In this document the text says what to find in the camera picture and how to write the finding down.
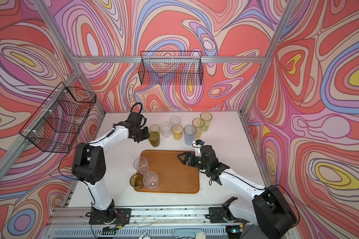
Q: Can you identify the black wire basket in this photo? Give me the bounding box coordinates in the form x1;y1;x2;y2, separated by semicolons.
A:
19;82;97;153
138;50;203;86

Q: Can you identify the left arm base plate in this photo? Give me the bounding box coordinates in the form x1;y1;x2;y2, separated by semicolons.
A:
85;208;132;226

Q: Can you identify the tall yellow glass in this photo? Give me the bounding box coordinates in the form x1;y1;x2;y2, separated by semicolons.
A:
192;118;205;138

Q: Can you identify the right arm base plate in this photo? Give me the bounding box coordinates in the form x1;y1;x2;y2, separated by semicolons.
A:
205;207;248;225

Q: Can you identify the brown plastic tray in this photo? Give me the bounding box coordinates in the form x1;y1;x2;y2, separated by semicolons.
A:
136;150;200;194

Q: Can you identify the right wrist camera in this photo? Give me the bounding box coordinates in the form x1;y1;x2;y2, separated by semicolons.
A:
194;139;204;148

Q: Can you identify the tall light green glass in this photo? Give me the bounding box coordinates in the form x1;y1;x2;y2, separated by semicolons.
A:
200;112;213;131

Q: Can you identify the clear glass back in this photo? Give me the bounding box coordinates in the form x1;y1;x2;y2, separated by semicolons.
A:
143;171;159;190

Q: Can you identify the black wire basket back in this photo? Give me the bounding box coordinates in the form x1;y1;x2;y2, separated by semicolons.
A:
138;50;203;86

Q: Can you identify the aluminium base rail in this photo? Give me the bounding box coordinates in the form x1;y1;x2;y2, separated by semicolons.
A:
45;205;256;239

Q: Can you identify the pale green glass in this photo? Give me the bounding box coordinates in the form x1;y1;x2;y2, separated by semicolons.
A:
149;124;160;133

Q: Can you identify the tall clear glass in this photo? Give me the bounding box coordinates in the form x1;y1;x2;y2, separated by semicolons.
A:
160;122;172;138

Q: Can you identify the tall olive textured glass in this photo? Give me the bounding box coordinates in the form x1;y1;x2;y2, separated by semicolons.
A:
149;131;160;147

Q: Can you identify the blue textured glass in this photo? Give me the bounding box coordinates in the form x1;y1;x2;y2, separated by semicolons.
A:
183;125;197;146

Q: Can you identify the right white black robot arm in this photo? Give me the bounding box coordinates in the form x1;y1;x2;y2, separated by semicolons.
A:
177;140;299;239

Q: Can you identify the short amber textured glass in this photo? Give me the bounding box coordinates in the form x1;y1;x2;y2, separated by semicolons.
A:
129;173;144;189

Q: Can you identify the clear faceted glass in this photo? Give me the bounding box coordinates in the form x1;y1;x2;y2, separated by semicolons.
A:
133;157;150;175

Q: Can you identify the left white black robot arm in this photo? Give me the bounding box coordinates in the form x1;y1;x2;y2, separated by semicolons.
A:
72;112;150;224

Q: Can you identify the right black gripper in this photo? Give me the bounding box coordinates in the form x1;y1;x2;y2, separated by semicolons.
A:
178;152;209;170

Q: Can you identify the black wire basket left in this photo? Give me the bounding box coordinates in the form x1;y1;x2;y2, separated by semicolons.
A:
19;82;97;153

